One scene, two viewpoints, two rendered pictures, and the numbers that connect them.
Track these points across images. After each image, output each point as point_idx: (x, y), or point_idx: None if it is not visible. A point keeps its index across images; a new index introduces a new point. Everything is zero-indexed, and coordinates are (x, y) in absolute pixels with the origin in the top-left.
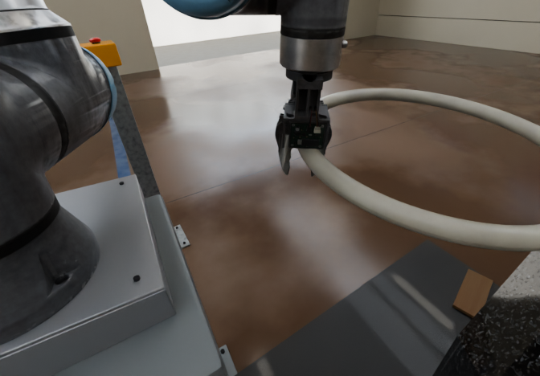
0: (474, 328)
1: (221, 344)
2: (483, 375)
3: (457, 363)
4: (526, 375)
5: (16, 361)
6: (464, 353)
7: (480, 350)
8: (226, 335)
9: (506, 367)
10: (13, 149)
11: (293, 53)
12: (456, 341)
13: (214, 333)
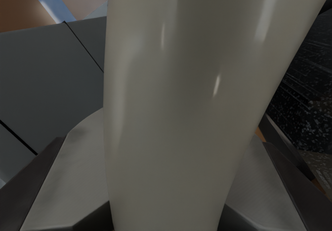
0: (328, 109)
1: None
2: (302, 140)
3: (293, 107)
4: (331, 160)
5: None
6: (302, 115)
7: (316, 127)
8: None
9: (322, 152)
10: None
11: None
12: (305, 100)
13: None
